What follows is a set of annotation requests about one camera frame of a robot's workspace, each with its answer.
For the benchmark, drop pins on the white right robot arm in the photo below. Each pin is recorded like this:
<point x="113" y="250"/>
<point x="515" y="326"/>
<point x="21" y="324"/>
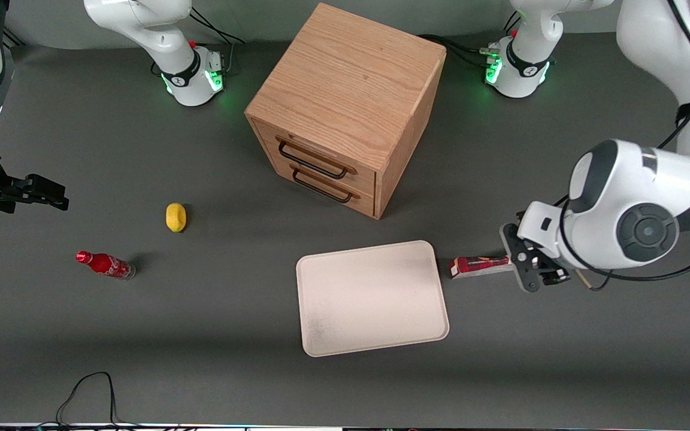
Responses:
<point x="141" y="18"/>

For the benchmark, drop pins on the wooden drawer front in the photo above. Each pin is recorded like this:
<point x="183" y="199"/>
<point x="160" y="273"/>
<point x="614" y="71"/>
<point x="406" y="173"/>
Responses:
<point x="364" y="203"/>
<point x="363" y="176"/>

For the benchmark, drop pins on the red cookie box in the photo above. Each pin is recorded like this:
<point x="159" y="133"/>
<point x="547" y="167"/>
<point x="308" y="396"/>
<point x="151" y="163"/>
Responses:
<point x="477" y="266"/>

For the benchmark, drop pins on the oak wooden drawer cabinet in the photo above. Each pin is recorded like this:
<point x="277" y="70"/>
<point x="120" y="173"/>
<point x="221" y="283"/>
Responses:
<point x="351" y="78"/>

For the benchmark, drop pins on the yellow lemon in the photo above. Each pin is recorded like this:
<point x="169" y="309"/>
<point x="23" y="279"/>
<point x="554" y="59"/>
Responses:
<point x="176" y="217"/>

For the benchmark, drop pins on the red cola bottle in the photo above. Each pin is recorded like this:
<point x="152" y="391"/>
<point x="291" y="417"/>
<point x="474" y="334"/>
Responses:
<point x="105" y="264"/>

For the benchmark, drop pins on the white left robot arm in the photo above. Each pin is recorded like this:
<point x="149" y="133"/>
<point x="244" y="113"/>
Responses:
<point x="620" y="179"/>

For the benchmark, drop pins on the beige rectangular tray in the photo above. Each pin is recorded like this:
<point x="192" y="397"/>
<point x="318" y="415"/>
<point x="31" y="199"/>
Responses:
<point x="369" y="299"/>

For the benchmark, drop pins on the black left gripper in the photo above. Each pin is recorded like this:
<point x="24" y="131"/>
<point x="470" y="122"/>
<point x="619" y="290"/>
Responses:
<point x="556" y="276"/>

